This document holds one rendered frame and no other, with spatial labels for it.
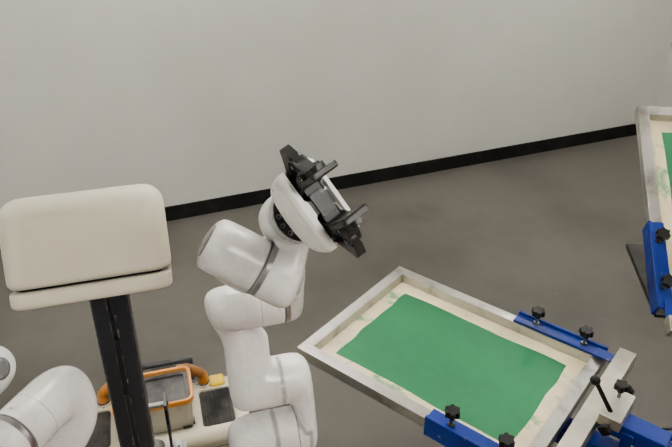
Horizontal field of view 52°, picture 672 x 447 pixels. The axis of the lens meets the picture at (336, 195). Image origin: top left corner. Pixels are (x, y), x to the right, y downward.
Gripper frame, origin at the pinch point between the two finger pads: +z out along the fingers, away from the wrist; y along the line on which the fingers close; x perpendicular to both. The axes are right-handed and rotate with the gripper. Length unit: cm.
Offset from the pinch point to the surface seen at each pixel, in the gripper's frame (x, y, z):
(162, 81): 60, 105, -373
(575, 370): 67, -95, -127
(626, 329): 169, -170, -265
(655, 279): 102, -87, -117
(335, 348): 15, -48, -154
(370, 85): 185, 28, -392
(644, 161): 136, -61, -132
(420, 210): 161, -66, -395
